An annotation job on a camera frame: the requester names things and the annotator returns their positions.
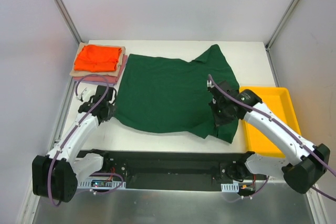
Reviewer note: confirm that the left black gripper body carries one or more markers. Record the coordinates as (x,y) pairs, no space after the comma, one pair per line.
(109,108)

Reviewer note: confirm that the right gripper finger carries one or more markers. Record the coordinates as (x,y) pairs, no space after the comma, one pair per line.
(222,121)
(214,106)

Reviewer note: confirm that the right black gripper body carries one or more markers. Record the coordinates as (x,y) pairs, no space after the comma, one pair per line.
(221,115)

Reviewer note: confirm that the dark green t shirt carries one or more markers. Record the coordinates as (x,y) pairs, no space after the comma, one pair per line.
(162,95)

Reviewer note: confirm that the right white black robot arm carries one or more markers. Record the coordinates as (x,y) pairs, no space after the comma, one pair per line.
(303,163)

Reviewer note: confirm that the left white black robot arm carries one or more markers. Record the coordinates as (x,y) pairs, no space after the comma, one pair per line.
(57,174)

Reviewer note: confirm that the folded pink t shirt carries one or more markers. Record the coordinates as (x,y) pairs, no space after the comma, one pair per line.
(112,77)

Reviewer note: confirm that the folded beige t shirt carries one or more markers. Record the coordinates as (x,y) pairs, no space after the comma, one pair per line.
(103,60)

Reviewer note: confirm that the yellow plastic tray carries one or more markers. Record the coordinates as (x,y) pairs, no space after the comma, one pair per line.
(279,102)

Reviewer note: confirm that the folded orange t shirt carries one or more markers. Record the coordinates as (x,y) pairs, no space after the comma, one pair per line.
(93,58)

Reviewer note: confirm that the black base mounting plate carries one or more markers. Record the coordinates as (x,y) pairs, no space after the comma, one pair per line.
(175,170)

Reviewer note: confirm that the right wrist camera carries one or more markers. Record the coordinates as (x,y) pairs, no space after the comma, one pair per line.
(223,89)

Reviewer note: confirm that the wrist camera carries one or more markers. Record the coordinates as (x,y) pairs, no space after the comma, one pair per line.
(89,98)
(223,89)

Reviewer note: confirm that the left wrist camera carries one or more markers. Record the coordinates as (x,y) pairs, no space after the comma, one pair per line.
(89,98)

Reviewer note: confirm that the right white cable duct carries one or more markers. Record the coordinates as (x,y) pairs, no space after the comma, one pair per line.
(230,188)

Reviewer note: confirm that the white cable duct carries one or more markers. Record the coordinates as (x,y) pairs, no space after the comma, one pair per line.
(94,183)
(230,188)

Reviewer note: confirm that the left white cable duct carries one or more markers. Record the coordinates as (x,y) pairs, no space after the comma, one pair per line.
(94,183)

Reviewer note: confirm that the aluminium front rail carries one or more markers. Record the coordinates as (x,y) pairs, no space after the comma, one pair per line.
(282,178)

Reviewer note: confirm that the left aluminium frame post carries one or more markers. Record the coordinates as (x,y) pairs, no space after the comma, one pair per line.
(68,20)

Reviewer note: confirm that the aluminium frame post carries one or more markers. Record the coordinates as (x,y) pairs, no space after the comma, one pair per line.
(68,20)
(283,21)

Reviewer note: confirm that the right aluminium frame post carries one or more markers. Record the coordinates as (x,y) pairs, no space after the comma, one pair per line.
(283,21)

